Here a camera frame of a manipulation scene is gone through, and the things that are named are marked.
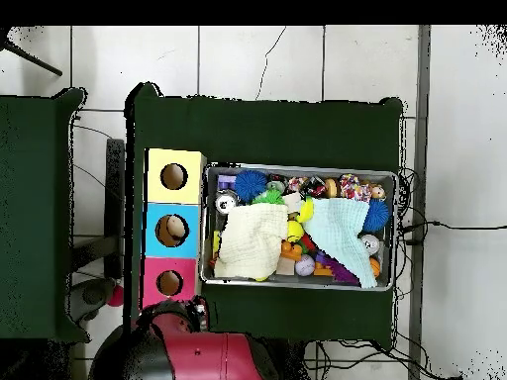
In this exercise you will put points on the brown monkey plush toy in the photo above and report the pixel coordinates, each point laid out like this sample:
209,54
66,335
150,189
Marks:
378,192

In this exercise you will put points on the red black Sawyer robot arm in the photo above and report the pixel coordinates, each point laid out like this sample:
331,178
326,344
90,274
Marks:
206,356

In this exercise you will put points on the wooden box with three holes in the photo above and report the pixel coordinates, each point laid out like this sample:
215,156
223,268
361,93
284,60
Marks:
174,245

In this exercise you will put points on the silver mesh bin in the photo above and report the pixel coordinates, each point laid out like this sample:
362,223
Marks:
301,285

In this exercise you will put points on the green spiky rubber ball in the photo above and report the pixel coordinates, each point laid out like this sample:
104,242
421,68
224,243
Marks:
271,196

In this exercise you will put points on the blue spiky rubber ball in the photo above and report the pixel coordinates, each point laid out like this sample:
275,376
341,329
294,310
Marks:
376,215
250,185

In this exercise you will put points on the crushed silver can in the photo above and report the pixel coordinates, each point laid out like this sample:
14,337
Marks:
225,202

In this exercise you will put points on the cream cloth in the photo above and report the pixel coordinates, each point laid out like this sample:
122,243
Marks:
249,241

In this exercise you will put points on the yellow plastic ball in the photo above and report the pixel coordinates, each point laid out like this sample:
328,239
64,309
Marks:
295,231

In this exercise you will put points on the crushed black can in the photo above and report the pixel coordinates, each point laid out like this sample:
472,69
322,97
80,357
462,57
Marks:
313,187

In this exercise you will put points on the white baseball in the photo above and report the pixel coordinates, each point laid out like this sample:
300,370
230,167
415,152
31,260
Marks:
305,265

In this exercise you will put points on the dark green table cloth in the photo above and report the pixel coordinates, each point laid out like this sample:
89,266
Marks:
277,130
31,198

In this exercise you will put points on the light blue cloth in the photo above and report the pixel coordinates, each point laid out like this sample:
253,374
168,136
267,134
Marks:
336,229

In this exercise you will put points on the grey pendant with red button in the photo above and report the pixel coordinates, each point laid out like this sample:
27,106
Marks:
93,297

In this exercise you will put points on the black tripod leg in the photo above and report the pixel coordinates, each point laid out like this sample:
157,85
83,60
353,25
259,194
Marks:
35,61

